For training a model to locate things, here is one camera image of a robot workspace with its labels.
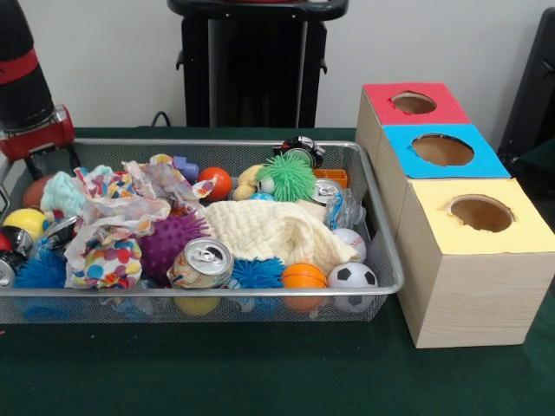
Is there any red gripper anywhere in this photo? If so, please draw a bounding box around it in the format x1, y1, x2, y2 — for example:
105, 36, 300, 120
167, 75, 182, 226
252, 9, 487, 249
0, 106, 82, 181

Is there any light teal knitted cloth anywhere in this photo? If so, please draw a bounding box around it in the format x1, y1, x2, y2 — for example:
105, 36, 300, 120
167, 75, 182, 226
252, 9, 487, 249
41, 172, 88, 218

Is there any dark red ball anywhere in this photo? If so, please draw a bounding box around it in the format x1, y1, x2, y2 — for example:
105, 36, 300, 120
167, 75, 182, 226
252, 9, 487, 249
22, 176, 53, 210

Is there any colourful patterned cloth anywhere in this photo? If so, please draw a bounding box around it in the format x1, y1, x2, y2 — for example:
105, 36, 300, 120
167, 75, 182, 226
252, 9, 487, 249
65, 156, 213, 290

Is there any purple spiky ball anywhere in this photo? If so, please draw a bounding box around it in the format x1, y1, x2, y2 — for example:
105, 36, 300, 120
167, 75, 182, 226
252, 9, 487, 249
139, 212, 209, 280

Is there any clear mesh bin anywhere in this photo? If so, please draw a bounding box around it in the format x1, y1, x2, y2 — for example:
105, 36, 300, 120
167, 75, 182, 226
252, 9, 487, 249
0, 139, 405, 323

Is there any wooden box with three holes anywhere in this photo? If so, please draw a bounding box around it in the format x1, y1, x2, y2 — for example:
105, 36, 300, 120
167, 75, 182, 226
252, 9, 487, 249
356, 82, 555, 348

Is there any yellow ball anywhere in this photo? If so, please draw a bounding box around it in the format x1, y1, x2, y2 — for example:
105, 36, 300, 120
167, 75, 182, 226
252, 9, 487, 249
3, 208, 49, 242

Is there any black silver drink can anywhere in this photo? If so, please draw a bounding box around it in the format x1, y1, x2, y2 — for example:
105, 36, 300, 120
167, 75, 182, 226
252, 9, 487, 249
45, 215, 79, 254

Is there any crushed black drink can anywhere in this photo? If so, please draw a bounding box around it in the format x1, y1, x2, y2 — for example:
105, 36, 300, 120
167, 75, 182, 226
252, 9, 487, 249
0, 227, 34, 289

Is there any blue spiky ball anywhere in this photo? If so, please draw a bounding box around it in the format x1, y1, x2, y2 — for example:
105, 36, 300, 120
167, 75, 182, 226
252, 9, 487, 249
13, 251, 69, 290

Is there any purple toy block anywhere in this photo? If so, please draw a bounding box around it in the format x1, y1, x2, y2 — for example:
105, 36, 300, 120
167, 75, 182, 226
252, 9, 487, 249
172, 156, 200, 185

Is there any small red ball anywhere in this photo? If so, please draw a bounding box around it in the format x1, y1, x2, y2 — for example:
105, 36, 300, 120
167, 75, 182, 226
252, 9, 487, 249
198, 166, 233, 202

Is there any crushed silver can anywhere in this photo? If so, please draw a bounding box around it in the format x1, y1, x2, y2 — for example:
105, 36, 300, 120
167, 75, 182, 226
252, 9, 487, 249
167, 238, 235, 290

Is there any green fuzzy toy with eyes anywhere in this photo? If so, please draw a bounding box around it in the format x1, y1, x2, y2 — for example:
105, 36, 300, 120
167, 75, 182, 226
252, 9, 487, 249
254, 153, 318, 203

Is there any cream knitted cloth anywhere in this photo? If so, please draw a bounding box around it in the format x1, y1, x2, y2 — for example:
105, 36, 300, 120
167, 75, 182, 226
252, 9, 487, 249
204, 200, 362, 270

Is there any small orange basketball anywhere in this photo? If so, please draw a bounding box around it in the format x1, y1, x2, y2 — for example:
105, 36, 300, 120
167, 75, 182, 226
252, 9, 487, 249
281, 263, 328, 311

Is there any small soccer ball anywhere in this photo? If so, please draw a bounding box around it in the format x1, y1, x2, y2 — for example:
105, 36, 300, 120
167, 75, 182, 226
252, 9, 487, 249
328, 262, 379, 313

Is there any black chair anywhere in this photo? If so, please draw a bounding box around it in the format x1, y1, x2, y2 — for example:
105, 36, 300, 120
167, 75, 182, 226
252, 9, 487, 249
499, 7, 555, 174

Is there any black cable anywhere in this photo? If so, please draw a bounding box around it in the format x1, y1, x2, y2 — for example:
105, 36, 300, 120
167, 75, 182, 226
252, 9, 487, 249
152, 110, 185, 128

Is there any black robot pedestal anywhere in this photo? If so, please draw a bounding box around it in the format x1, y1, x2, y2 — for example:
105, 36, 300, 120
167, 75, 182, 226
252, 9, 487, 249
167, 0, 352, 129

